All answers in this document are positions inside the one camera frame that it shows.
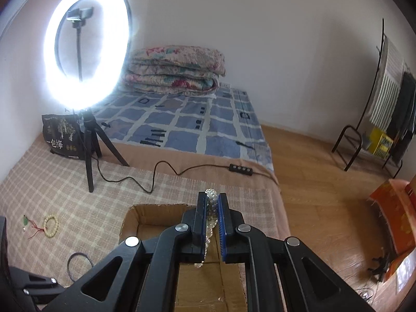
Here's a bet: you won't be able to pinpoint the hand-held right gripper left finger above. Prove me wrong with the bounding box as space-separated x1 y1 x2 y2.
42 191 209 312

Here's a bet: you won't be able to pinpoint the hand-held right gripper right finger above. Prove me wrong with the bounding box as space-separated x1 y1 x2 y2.
218 192 374 312

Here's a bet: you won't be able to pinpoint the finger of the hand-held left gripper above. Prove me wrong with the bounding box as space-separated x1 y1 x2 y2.
8 265 67 304

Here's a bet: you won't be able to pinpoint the clear bead bracelet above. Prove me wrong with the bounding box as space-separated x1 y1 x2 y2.
193 188 220 270

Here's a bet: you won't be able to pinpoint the cream bead bracelet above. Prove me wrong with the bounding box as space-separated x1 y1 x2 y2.
43 214 60 233

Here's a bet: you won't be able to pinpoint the cardboard box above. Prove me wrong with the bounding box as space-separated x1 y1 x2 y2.
119 203 248 312

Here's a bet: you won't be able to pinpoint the beige plaid blanket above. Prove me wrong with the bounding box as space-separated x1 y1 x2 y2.
0 132 293 312

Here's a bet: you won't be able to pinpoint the blue plaid bedsheet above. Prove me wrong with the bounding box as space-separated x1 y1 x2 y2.
93 86 274 173

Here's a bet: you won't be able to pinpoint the black tripod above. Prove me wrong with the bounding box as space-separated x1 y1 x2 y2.
75 26 131 193

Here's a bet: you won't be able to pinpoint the black snack bag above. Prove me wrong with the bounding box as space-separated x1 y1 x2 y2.
42 113 98 161

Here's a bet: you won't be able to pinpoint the folded floral quilt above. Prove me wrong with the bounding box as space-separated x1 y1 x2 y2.
121 46 226 96

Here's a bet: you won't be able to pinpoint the black drying rack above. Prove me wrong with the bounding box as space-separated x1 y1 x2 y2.
331 18 416 173

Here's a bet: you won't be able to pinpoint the orange patterned box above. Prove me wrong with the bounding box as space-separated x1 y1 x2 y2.
369 179 416 283

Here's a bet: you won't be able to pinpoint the yellow box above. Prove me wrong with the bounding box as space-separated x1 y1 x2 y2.
369 127 394 160

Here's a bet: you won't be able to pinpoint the striped cloth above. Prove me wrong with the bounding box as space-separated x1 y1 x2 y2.
369 37 405 126

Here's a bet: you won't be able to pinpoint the dark hanging clothes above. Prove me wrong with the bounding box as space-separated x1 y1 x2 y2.
387 62 416 163

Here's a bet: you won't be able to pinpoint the black phone holder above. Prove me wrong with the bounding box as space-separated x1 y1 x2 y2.
67 6 95 28

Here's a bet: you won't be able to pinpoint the jade pendant with red cord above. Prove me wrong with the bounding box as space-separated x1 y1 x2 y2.
22 214 44 239

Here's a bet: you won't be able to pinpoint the black hair tie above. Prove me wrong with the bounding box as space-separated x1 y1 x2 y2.
67 252 95 282

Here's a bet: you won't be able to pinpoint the black cable remote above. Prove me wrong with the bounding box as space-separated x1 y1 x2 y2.
228 163 257 173

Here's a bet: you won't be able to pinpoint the black power cable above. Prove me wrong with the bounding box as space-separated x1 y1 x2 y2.
91 156 282 194

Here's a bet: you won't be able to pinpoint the black cable bundle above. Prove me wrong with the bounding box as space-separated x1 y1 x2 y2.
367 253 391 282

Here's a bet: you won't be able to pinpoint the ring light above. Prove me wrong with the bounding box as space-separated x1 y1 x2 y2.
43 0 133 109

